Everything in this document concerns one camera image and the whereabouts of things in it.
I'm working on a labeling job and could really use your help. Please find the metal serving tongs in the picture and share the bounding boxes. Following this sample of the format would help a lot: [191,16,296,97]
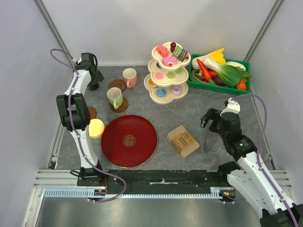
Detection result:
[203,126,219,153]

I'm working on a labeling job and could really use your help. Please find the light green mug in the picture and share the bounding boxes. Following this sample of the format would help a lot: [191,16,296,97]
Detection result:
[107,87,123,109]

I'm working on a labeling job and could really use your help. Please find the purple sprinkled donut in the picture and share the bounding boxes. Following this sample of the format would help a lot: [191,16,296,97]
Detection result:
[170,86,183,96]

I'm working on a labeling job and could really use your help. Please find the pink mug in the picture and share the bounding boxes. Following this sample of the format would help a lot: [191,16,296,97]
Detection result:
[123,68,137,88]

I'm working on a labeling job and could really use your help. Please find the green sandwich cookie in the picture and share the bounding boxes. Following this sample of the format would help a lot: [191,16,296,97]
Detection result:
[175,68,183,74]
[166,71,175,79]

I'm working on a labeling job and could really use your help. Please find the blue white orange donut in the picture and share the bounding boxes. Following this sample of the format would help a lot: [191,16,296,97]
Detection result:
[155,88,167,99]

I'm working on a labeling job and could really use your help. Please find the brown layered cake slice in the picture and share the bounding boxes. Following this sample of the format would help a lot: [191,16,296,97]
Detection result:
[178,49,188,62]

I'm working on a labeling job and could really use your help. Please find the orange glazed donut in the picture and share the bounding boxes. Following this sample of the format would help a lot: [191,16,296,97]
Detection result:
[148,79,157,88]

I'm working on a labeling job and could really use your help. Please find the pink sandwich cookie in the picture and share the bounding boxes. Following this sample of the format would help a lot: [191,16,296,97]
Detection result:
[155,73,163,80]

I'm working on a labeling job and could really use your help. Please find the pink layered cake slice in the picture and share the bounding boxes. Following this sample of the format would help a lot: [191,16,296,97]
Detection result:
[162,56,178,67]

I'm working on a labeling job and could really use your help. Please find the red layered cake slice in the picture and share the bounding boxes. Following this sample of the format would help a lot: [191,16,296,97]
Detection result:
[156,45,169,58]

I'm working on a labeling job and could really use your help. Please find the green layered cake slice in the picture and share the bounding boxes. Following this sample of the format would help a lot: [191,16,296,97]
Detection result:
[172,45,183,58]

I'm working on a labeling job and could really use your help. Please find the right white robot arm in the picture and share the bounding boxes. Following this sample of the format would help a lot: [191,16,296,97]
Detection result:
[201,108,303,227]

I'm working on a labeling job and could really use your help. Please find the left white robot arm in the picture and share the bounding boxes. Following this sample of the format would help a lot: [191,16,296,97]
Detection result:
[56,52,105,187]

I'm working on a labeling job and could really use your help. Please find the green plastic vegetable crate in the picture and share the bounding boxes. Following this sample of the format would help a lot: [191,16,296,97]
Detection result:
[187,53,251,96]

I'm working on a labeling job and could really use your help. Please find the toy purple eggplant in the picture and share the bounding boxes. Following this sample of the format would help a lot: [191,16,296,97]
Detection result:
[214,77,226,87]

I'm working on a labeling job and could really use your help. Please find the brown wooden coaster far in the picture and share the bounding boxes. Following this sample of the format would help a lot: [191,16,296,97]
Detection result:
[109,79,127,92]

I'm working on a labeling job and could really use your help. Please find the brown wooden coaster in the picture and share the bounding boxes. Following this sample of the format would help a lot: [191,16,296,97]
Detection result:
[88,106,97,119]
[110,97,129,113]
[109,79,127,92]

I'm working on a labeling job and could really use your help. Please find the wooden block with label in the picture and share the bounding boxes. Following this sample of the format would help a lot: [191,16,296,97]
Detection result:
[167,125,200,158]

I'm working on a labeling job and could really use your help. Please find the small orange toy carrot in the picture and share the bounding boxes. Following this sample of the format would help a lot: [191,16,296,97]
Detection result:
[236,79,247,90]

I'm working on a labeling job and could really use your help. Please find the toy bok choy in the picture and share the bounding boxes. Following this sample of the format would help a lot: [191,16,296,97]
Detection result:
[203,57,252,87]

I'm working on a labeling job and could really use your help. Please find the brown wooden coaster left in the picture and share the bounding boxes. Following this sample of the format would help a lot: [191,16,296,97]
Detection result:
[88,106,97,119]

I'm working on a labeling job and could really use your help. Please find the cream three-tier dessert stand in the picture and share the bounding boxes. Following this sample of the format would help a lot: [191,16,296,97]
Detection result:
[144,42,191,105]

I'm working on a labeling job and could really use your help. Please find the toy white radish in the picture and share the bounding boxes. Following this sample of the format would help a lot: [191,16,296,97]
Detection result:
[226,61,246,71]

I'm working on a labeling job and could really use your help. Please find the brown wooden coaster near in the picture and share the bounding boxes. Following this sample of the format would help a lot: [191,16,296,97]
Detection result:
[110,97,129,113]

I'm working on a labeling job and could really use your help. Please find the toy yellow corn cabbage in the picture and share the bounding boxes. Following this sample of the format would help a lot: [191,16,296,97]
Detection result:
[210,48,226,65]

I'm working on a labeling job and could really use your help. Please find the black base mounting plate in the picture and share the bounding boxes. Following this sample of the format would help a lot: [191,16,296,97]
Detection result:
[70,169,231,195]

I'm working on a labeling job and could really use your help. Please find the dark red round tray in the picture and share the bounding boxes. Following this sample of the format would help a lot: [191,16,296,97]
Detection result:
[101,114,158,168]

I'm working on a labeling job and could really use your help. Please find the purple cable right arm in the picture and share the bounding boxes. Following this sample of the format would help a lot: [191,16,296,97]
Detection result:
[222,94,300,227]

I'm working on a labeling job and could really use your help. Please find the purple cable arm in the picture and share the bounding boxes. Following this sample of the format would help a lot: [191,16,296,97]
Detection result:
[49,48,127,204]
[222,94,300,227]

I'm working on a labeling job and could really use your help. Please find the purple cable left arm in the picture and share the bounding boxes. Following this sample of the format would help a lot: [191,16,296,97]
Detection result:
[49,48,127,204]

